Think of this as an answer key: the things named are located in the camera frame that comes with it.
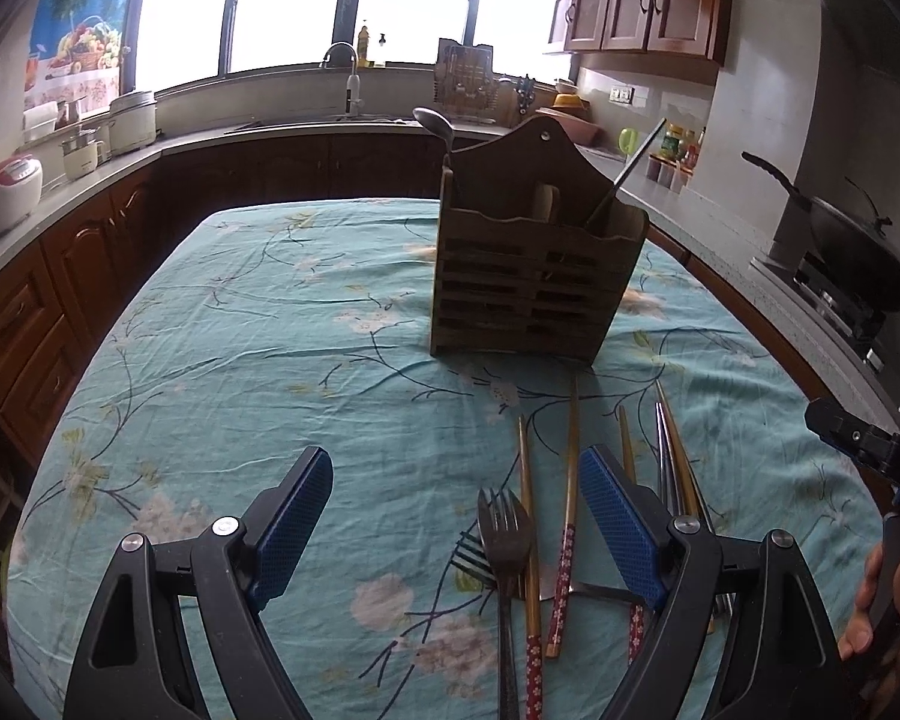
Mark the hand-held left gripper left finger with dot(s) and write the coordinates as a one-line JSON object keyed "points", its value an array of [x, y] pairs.
{"points": [[292, 532]]}

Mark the gas stove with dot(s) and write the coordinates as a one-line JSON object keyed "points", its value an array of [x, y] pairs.
{"points": [[832, 300]]}

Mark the wooden chopstick red floral end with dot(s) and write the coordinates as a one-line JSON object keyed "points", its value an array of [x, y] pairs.
{"points": [[625, 442], [523, 457], [570, 480]]}

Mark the green label condiment bottle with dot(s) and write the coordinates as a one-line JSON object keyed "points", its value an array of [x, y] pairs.
{"points": [[675, 141]]}

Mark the pink plastic basin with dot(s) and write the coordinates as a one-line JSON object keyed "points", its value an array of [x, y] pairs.
{"points": [[577, 127]]}

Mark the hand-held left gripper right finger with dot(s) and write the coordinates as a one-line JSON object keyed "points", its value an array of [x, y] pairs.
{"points": [[622, 532]]}

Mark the stacked yellow bowls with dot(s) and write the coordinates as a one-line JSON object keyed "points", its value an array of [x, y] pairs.
{"points": [[568, 99]]}

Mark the small white electric pot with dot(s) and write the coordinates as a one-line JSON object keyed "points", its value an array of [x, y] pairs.
{"points": [[82, 157]]}

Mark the red and white rice cooker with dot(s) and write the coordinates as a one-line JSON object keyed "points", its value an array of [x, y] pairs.
{"points": [[4, 195]]}

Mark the person's right hand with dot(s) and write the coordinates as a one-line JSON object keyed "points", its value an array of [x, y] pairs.
{"points": [[859, 615]]}

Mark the grey kitchen worktop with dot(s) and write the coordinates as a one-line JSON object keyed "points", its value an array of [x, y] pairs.
{"points": [[720, 240]]}

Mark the small soap bottle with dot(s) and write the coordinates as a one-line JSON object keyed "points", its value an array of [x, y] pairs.
{"points": [[380, 52]]}

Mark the range hood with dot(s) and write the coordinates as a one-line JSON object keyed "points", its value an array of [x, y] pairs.
{"points": [[870, 30]]}

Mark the yellow oil bottle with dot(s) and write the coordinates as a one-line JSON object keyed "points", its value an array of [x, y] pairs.
{"points": [[364, 45]]}

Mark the kitchen window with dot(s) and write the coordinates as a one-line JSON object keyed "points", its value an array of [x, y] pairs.
{"points": [[285, 7]]}

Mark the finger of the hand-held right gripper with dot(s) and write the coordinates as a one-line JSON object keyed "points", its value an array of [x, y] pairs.
{"points": [[847, 435]]}

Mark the steel chopstick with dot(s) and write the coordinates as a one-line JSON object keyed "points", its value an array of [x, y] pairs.
{"points": [[661, 450], [634, 165], [673, 480]]}

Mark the dark steel fork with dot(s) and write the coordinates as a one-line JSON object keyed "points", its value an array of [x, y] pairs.
{"points": [[504, 555]]}

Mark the scissors holder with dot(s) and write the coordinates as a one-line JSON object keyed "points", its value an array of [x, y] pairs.
{"points": [[526, 97]]}

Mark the black wok with lid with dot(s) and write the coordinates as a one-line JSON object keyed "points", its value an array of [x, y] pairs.
{"points": [[855, 240]]}

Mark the bundle of steel chopsticks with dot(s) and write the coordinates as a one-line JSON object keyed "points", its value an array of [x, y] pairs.
{"points": [[679, 450]]}

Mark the green cup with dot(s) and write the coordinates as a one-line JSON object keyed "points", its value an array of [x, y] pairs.
{"points": [[628, 141]]}

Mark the wall power outlet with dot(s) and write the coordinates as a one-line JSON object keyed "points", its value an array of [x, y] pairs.
{"points": [[622, 95]]}

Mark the teal floral tablecloth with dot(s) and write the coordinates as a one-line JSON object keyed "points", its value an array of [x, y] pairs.
{"points": [[270, 360]]}

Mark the wooden knife rack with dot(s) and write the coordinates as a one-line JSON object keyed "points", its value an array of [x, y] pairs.
{"points": [[461, 79]]}

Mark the wooden utensil holder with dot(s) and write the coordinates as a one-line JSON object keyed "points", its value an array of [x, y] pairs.
{"points": [[525, 292]]}

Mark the spice jar set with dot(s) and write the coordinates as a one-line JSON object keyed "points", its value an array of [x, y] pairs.
{"points": [[667, 172]]}

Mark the white plastic container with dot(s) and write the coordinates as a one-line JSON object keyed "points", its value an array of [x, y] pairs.
{"points": [[39, 120]]}

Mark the wooden wall cabinets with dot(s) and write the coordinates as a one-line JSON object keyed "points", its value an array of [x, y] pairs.
{"points": [[675, 7]]}

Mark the chrome kitchen faucet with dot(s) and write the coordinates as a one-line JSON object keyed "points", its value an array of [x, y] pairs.
{"points": [[353, 86]]}

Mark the fruit print wall poster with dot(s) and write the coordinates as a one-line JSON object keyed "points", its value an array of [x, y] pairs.
{"points": [[82, 30]]}

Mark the large white rice cooker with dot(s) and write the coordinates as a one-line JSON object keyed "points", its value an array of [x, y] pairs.
{"points": [[131, 124]]}

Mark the steel spoon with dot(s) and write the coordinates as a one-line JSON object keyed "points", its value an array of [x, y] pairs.
{"points": [[429, 121]]}

